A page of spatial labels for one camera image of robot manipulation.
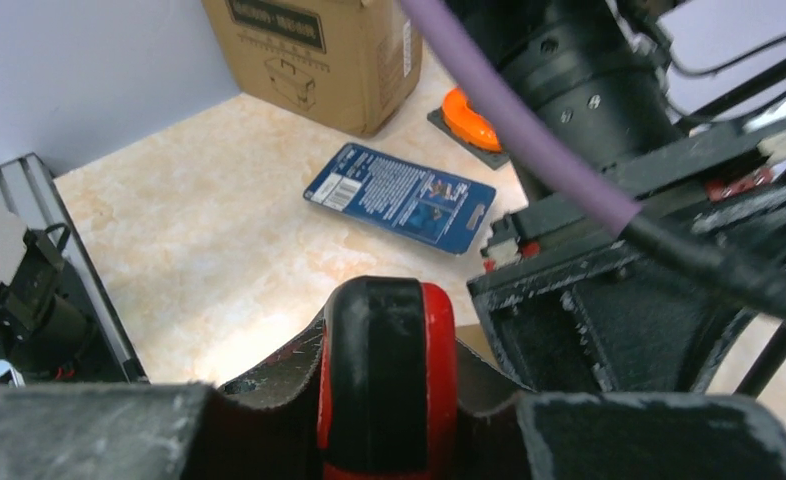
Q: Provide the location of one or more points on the grey cable duct rail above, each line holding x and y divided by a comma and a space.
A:
68, 265

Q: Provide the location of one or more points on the large cardboard box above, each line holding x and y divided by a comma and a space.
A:
347, 65

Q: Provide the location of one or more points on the red black utility knife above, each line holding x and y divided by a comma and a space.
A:
389, 383

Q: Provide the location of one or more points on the grey toy brick baseplate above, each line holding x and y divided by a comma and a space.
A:
493, 160

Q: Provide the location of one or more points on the small cardboard box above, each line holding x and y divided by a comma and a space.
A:
474, 337

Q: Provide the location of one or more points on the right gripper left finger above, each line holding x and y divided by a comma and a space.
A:
259, 425

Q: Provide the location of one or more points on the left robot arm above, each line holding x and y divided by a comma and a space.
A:
594, 72

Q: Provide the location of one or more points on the black tripod stand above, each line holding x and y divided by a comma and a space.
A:
766, 365

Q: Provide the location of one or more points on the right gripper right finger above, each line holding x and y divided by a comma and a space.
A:
506, 431

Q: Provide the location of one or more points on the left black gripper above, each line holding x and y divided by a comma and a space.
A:
567, 308

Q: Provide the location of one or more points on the orange curved toy piece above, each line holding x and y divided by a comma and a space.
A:
466, 123

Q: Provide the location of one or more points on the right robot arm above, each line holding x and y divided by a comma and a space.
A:
375, 388

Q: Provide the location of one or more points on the blue blister pack item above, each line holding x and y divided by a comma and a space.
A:
434, 207

